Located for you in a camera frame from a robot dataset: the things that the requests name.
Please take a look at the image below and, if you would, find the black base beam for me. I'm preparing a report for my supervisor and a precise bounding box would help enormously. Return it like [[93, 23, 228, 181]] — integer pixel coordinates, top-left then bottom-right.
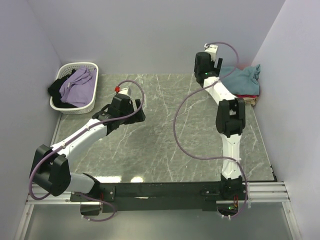
[[69, 181, 251, 213]]

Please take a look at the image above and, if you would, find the lilac t shirt in basket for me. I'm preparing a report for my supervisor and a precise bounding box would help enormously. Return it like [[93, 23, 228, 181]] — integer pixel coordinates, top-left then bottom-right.
[[59, 66, 97, 108]]

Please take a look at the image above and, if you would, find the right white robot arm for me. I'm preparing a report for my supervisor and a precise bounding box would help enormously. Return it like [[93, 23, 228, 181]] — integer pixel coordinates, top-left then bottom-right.
[[194, 51, 246, 200]]

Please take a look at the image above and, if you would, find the teal blue t shirt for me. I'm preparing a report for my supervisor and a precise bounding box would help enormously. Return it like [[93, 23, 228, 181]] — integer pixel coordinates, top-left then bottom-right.
[[221, 64, 261, 96]]

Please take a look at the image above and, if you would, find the black garment in basket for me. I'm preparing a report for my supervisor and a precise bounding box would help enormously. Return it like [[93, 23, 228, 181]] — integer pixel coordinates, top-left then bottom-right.
[[47, 69, 76, 109]]

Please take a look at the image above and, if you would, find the folded tan t shirt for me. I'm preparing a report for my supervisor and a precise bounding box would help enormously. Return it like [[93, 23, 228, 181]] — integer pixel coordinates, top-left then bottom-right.
[[244, 97, 256, 106]]

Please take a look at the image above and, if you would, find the white plastic laundry basket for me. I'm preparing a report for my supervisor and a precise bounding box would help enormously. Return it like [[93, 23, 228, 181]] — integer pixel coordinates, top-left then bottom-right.
[[48, 62, 99, 115]]

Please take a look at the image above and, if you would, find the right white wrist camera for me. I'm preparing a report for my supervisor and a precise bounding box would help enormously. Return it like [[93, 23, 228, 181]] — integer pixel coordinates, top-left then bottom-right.
[[204, 43, 218, 62]]

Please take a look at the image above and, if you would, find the folded red t shirt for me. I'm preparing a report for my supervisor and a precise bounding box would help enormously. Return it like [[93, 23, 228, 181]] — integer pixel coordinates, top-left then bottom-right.
[[235, 94, 259, 99]]

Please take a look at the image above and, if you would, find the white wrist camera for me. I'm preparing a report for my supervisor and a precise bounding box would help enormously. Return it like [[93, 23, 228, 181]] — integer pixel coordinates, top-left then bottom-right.
[[114, 86, 132, 97], [204, 43, 218, 62]]

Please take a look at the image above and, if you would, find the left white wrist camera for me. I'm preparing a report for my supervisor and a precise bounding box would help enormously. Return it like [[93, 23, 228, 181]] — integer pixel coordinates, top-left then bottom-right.
[[114, 86, 132, 97]]

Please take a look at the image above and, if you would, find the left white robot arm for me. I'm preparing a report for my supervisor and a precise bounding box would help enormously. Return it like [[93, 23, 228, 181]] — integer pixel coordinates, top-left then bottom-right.
[[29, 93, 146, 201]]

